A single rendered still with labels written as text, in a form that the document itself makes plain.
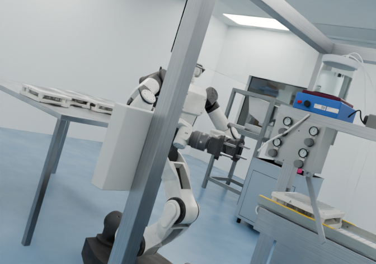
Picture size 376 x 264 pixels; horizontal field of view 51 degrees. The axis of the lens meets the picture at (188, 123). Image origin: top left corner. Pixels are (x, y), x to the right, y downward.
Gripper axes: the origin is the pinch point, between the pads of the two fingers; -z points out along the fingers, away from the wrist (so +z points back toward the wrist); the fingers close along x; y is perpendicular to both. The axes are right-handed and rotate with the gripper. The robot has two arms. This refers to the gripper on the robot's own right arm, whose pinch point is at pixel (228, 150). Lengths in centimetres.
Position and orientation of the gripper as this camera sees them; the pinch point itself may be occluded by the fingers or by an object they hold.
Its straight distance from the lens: 193.4
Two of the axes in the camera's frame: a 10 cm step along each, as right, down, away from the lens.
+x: -3.0, 9.5, 0.6
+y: -1.5, 0.1, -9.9
